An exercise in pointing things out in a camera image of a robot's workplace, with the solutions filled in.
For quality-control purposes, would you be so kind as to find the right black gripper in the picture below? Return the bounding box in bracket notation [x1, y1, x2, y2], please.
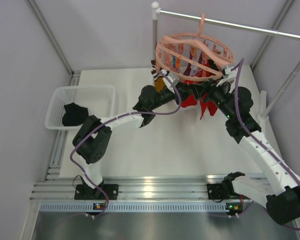
[190, 75, 235, 120]

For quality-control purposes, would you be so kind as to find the red black sock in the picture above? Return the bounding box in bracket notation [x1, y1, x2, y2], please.
[199, 100, 212, 120]

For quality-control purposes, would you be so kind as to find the pink round clip hanger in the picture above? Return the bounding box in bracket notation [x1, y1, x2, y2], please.
[155, 13, 235, 83]

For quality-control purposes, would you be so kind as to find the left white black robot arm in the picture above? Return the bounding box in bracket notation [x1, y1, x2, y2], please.
[71, 82, 193, 200]

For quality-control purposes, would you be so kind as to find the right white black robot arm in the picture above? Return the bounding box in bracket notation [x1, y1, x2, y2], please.
[191, 81, 300, 225]

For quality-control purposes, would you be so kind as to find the red white santa sock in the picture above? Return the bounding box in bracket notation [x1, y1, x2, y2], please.
[181, 93, 198, 109]

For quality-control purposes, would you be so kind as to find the mustard yellow striped sock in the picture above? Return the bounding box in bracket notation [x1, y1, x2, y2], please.
[150, 59, 167, 92]

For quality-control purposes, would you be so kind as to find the silver white clothes rack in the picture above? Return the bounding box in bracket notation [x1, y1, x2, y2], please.
[151, 0, 300, 124]

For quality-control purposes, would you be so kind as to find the white plastic mesh basket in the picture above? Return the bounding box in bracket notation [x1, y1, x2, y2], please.
[44, 85, 116, 131]

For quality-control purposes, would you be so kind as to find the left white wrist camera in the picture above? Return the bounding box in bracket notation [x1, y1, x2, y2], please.
[159, 71, 179, 93]

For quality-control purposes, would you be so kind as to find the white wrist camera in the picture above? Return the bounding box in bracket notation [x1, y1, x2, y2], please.
[221, 66, 238, 79]
[159, 71, 179, 93]

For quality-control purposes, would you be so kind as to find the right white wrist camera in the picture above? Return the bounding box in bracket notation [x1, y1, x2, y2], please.
[221, 66, 238, 79]

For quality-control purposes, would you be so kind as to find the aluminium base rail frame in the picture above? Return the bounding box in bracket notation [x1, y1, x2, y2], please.
[31, 68, 282, 212]

